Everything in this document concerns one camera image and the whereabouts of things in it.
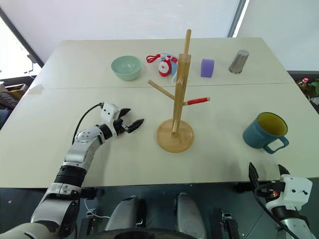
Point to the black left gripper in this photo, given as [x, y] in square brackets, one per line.
[120, 127]

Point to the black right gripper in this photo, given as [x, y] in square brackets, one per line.
[270, 189]

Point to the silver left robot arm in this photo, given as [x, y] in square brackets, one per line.
[77, 147]

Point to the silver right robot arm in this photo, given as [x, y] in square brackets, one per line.
[294, 224]

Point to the wooden mug tree stand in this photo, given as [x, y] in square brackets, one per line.
[177, 119]

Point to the steel tumbler cup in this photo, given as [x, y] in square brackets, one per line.
[238, 61]

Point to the blue mug yellow inside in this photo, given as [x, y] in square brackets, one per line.
[259, 133]

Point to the mint green bowl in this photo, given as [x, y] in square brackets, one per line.
[126, 68]

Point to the red white santa pouch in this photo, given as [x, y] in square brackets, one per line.
[165, 67]

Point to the silver robot leg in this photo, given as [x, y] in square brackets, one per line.
[188, 214]
[124, 214]

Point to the purple sponge block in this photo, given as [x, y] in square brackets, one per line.
[207, 68]

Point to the red capped bottle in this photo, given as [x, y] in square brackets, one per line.
[303, 83]

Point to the dark round robot waist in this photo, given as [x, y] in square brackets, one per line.
[139, 234]

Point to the cardboard box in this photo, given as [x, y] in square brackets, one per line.
[15, 90]

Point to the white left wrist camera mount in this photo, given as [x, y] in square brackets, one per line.
[109, 112]

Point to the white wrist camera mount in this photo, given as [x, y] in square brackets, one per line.
[296, 189]
[109, 112]

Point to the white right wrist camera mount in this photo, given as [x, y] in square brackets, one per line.
[296, 189]

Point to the dark slanted frame beam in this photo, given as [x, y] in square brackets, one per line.
[21, 37]

